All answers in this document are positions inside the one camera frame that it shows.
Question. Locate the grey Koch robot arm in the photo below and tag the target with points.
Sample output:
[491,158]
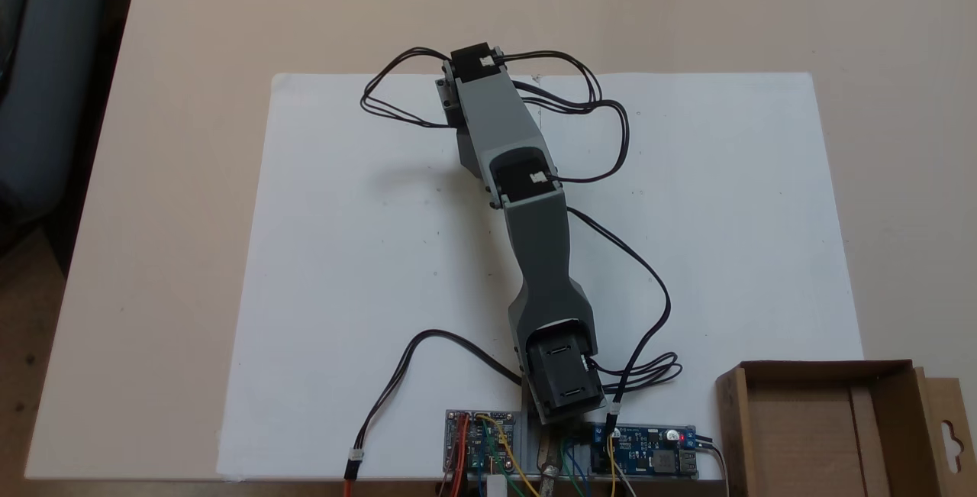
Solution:
[534,253]

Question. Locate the wide ribbed grey gripper finger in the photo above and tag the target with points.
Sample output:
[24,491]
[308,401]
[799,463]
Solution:
[469,153]

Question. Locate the white paper sheet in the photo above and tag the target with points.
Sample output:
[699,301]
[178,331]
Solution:
[366,253]

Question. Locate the blue circuit board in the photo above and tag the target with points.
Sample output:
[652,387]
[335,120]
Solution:
[649,451]

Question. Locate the metal clamp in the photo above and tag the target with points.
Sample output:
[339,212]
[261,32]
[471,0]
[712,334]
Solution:
[549,478]

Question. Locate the brown cardboard box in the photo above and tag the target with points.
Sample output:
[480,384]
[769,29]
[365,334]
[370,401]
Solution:
[801,436]

